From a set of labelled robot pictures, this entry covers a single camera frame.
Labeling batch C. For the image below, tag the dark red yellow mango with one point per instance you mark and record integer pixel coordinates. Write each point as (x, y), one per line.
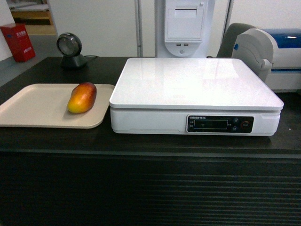
(82, 98)

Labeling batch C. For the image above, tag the white checkout scale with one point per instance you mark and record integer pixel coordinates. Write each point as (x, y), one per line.
(195, 96)

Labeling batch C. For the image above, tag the black checkout counter cabinet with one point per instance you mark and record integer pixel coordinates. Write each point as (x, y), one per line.
(95, 177)

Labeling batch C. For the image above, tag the white receipt printer kiosk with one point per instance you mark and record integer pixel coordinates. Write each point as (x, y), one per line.
(183, 28)

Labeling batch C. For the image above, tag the metal vertical pole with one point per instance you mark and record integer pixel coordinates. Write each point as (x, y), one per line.
(139, 31)

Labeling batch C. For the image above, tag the black barcode scanner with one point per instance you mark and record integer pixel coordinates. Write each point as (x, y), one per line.
(70, 47)

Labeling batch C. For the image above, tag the beige plastic tray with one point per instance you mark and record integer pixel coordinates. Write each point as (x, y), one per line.
(45, 106)

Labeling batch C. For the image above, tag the white blue label printer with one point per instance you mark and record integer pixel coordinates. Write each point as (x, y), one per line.
(274, 55)

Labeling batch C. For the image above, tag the red fire extinguisher box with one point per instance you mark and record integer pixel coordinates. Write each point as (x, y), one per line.
(18, 42)

